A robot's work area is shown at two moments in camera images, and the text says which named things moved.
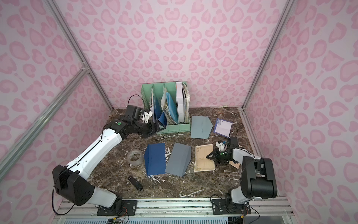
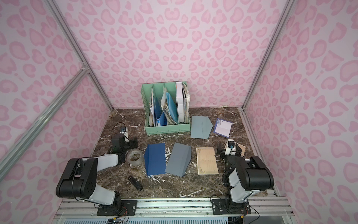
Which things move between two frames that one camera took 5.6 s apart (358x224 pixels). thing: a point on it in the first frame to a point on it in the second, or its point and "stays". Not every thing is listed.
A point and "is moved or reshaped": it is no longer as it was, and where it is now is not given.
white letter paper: [223, 127] stays
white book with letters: [180, 101] stays
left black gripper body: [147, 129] to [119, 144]
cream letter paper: [202, 163] is moved or reshaped
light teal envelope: [201, 127] stays
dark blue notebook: [154, 157] stays
